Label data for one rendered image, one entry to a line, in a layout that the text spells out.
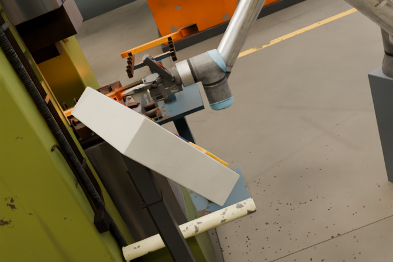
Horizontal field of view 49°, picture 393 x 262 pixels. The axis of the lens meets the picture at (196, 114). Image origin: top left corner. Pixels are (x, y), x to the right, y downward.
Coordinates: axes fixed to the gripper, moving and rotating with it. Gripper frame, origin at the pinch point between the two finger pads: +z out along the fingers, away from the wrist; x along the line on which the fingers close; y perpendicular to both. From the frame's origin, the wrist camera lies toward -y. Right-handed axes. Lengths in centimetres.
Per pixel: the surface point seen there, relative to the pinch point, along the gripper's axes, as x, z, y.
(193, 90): 53, -23, 32
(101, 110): -58, -3, -18
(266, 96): 150, -73, 99
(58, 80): 22.5, 25.6, -5.5
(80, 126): -10.6, 16.6, 2.3
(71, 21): -12.3, 3.6, -30.7
